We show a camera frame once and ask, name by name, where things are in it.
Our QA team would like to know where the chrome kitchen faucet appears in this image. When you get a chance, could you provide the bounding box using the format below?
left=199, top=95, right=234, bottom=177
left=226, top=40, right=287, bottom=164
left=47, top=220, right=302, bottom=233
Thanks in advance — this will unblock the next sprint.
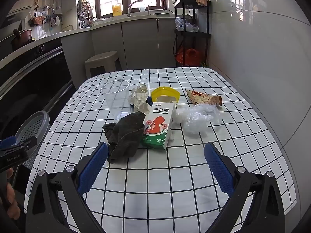
left=128, top=0, right=144, bottom=17

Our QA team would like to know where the black built-in oven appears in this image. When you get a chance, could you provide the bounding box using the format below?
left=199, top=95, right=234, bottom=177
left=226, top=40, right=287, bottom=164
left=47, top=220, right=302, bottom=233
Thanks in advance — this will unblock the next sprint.
left=0, top=37, right=76, bottom=136

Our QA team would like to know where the yellow plastic ring lid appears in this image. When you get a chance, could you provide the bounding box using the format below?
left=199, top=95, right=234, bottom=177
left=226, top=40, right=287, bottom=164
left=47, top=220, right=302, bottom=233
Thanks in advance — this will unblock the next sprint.
left=151, top=86, right=181, bottom=105

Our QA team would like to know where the person's left hand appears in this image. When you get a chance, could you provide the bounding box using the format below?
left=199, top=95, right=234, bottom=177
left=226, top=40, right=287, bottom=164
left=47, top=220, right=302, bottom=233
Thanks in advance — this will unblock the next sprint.
left=0, top=167, right=22, bottom=221

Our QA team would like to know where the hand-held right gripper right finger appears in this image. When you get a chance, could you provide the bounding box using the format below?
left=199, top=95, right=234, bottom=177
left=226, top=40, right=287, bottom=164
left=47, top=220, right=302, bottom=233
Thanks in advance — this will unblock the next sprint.
left=204, top=141, right=286, bottom=233

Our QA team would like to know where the white checked tablecloth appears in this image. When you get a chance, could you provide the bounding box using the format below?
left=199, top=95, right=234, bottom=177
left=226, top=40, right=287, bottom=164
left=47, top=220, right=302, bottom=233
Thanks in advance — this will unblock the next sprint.
left=24, top=67, right=297, bottom=233

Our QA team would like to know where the black metal shelf rack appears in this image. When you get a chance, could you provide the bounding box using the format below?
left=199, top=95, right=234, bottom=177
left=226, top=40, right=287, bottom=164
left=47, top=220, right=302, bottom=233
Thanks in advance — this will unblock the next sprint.
left=173, top=0, right=211, bottom=67

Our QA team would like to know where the snack wrapper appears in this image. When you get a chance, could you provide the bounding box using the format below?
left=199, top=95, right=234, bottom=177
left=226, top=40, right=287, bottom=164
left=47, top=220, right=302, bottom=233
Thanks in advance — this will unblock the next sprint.
left=185, top=89, right=223, bottom=107

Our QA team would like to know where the clear plastic bag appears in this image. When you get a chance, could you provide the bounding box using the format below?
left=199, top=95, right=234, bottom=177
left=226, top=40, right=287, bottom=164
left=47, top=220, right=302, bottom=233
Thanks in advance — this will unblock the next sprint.
left=175, top=103, right=223, bottom=134

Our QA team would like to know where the orange plastic bag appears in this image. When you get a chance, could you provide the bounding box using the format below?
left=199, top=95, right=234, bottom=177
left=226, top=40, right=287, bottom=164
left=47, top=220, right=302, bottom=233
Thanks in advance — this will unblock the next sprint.
left=175, top=48, right=202, bottom=66

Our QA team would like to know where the wall utensil rack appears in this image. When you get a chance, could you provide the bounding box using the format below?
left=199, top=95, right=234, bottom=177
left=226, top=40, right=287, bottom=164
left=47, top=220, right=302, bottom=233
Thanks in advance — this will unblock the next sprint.
left=28, top=3, right=62, bottom=27

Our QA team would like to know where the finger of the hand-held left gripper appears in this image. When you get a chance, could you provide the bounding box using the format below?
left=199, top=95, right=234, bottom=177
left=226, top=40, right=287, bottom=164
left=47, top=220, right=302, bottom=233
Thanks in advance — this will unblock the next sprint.
left=0, top=135, right=38, bottom=154

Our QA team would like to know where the grey kitchen cabinet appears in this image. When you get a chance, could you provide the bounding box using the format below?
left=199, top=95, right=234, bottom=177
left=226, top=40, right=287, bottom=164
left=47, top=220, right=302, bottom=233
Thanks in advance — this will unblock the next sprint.
left=61, top=13, right=178, bottom=83

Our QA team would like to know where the dark grey cloth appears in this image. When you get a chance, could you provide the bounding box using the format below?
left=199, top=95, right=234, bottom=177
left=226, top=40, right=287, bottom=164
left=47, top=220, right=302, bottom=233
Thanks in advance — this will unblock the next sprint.
left=102, top=111, right=146, bottom=164

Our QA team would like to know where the beige plastic stool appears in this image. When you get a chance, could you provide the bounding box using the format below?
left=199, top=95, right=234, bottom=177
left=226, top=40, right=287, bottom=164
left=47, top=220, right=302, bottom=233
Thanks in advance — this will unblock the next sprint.
left=85, top=51, right=122, bottom=79

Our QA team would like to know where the crumpled checked paper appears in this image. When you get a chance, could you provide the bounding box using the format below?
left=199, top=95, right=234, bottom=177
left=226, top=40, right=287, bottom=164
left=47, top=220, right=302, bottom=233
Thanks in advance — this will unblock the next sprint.
left=128, top=84, right=152, bottom=113

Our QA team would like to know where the clear plastic cup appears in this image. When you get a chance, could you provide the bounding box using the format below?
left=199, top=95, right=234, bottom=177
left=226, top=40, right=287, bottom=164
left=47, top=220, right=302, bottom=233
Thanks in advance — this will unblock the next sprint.
left=100, top=80, right=130, bottom=120

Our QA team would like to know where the crumpled transparent bag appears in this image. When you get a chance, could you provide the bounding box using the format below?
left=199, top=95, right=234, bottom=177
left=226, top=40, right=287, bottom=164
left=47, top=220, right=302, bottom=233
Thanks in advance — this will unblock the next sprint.
left=175, top=17, right=199, bottom=32

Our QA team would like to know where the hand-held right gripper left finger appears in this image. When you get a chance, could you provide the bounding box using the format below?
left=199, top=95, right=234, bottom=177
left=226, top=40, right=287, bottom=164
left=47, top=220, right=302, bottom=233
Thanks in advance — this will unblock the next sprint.
left=24, top=142, right=110, bottom=233

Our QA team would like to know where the copper cooking pot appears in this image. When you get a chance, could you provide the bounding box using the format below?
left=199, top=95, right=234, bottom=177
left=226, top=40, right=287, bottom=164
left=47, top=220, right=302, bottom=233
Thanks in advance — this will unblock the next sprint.
left=11, top=29, right=32, bottom=51

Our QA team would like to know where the grey perforated waste basket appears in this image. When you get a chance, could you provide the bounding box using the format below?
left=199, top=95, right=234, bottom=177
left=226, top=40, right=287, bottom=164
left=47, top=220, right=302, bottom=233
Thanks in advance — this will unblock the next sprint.
left=13, top=110, right=51, bottom=169

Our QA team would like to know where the white and green medicine box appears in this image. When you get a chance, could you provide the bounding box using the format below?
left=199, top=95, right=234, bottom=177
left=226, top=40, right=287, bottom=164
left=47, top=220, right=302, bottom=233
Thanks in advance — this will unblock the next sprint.
left=140, top=101, right=176, bottom=150

